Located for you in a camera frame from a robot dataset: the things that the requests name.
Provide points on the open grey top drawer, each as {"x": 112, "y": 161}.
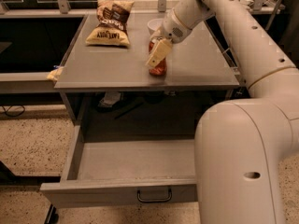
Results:
{"x": 111, "y": 173}

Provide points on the white ceramic bowl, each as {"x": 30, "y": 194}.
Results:
{"x": 154, "y": 24}

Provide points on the yellow brown chip bag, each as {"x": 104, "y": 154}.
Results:
{"x": 111, "y": 30}

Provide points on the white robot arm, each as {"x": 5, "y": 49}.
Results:
{"x": 239, "y": 143}

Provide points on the grey metal rail frame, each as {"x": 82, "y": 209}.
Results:
{"x": 25, "y": 81}

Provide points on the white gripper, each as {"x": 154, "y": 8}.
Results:
{"x": 170, "y": 26}

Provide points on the white power strip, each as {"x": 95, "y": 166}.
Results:
{"x": 246, "y": 2}

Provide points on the black drawer handle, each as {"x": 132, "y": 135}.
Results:
{"x": 154, "y": 195}

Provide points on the grey cabinet with top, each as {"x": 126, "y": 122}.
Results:
{"x": 194, "y": 64}

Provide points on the red coke can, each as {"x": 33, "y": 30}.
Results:
{"x": 161, "y": 68}

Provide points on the yellow tape tag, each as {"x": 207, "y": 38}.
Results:
{"x": 55, "y": 74}

